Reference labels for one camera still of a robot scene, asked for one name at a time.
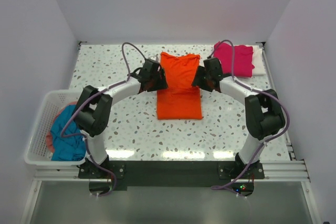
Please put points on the blue t-shirt in basket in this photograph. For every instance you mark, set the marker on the blue t-shirt in basket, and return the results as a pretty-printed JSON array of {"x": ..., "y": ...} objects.
[{"x": 69, "y": 147}]

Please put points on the folded white t-shirt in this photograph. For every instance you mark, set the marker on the folded white t-shirt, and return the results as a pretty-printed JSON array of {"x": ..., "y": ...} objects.
[{"x": 257, "y": 62}]

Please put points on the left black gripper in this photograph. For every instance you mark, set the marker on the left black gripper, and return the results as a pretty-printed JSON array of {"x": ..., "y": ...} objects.
[{"x": 162, "y": 84}]

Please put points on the white plastic laundry basket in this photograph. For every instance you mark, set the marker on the white plastic laundry basket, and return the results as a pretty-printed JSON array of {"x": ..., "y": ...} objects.
[{"x": 36, "y": 152}]

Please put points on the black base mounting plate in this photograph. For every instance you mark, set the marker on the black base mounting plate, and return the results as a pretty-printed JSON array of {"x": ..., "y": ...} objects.
[{"x": 121, "y": 175}]

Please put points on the pink garment in basket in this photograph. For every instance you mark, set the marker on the pink garment in basket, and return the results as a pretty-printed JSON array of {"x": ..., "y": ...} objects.
[{"x": 49, "y": 137}]

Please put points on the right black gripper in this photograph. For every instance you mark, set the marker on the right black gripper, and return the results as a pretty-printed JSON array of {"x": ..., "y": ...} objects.
[{"x": 197, "y": 81}]

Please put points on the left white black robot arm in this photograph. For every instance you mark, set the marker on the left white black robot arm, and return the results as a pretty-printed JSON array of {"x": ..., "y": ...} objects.
[{"x": 93, "y": 108}]

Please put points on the folded magenta t-shirt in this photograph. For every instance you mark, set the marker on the folded magenta t-shirt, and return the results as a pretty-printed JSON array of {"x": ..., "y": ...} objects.
[{"x": 243, "y": 66}]

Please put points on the orange t-shirt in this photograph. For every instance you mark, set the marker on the orange t-shirt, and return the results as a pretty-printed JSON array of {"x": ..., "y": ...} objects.
[{"x": 180, "y": 100}]

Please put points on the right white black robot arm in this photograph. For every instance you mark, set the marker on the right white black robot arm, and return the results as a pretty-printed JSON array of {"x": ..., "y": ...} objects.
[{"x": 264, "y": 116}]

